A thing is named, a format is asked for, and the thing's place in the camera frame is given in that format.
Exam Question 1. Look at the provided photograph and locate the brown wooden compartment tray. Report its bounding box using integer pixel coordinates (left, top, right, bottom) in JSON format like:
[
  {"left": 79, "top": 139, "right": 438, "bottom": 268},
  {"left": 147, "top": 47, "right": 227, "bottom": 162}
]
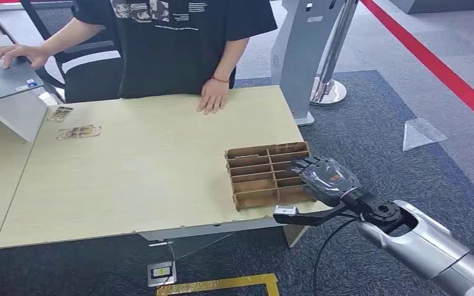
[{"left": 225, "top": 141, "right": 317, "bottom": 212}]

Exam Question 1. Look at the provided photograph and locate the person's hand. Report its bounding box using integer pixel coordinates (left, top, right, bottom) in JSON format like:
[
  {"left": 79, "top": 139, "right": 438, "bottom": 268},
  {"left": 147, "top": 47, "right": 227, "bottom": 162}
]
[
  {"left": 196, "top": 77, "right": 230, "bottom": 115},
  {"left": 0, "top": 43, "right": 51, "bottom": 70}
]

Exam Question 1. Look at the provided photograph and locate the chrome stanchion post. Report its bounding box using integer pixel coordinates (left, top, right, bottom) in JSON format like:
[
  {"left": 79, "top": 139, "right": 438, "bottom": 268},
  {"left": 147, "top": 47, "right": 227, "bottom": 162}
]
[{"left": 310, "top": 0, "right": 360, "bottom": 106}]

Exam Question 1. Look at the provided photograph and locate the printed card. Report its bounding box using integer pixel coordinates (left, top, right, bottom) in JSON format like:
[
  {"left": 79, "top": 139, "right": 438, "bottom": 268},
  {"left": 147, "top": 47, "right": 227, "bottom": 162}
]
[
  {"left": 47, "top": 106, "right": 74, "bottom": 123},
  {"left": 56, "top": 124, "right": 103, "bottom": 141}
]

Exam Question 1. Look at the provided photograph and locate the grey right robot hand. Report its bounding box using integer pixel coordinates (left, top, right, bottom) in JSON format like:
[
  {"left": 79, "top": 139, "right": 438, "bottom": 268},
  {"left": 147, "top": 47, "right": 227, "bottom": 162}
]
[{"left": 289, "top": 155, "right": 362, "bottom": 208}]

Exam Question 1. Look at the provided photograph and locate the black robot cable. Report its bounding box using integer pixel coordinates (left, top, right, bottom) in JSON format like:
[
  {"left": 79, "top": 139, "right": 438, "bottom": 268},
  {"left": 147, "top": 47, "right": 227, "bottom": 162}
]
[{"left": 311, "top": 217, "right": 359, "bottom": 296}]

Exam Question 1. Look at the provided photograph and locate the black office chair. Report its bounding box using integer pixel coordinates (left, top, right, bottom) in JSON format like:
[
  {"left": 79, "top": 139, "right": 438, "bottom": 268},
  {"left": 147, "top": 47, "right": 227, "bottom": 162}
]
[{"left": 19, "top": 0, "right": 125, "bottom": 104}]

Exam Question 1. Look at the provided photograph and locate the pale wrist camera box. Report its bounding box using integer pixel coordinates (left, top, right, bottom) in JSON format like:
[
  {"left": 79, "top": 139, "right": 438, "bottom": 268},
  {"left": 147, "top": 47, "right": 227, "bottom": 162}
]
[{"left": 273, "top": 205, "right": 299, "bottom": 218}]

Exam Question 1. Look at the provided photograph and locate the person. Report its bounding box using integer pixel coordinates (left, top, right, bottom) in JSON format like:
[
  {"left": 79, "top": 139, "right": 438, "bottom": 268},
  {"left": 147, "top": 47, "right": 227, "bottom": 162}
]
[{"left": 0, "top": 0, "right": 278, "bottom": 115}]

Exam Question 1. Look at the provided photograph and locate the floor power socket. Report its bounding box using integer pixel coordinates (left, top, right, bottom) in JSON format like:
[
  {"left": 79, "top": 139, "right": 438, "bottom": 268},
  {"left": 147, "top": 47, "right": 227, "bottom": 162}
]
[{"left": 147, "top": 261, "right": 177, "bottom": 288}]

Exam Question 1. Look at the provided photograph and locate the white laptop riser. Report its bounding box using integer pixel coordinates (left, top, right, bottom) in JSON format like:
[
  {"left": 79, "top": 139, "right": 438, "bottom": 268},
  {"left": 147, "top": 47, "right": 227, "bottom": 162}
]
[{"left": 0, "top": 88, "right": 54, "bottom": 154}]

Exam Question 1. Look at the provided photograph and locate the person's left hand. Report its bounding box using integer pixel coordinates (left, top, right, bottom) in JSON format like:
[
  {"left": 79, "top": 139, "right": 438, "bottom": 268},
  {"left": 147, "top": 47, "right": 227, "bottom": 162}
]
[{"left": 196, "top": 77, "right": 230, "bottom": 115}]

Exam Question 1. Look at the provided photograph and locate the red barrier belt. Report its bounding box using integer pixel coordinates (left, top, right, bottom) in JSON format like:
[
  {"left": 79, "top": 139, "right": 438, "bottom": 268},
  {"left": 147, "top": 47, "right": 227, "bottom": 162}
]
[{"left": 360, "top": 0, "right": 474, "bottom": 134}]

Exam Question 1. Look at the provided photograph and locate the clear plastic sheet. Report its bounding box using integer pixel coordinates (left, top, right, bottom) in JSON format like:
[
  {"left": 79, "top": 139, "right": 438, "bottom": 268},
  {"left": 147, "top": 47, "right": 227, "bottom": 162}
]
[{"left": 402, "top": 117, "right": 449, "bottom": 152}]

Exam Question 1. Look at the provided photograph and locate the person's right hand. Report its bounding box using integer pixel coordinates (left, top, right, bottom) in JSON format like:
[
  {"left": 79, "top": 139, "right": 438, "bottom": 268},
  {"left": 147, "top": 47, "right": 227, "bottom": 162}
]
[{"left": 0, "top": 43, "right": 51, "bottom": 70}]

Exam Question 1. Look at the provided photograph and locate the grey kiosk stand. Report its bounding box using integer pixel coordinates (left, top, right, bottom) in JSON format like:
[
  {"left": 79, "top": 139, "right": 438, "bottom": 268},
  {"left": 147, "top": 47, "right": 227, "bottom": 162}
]
[{"left": 270, "top": 0, "right": 349, "bottom": 126}]

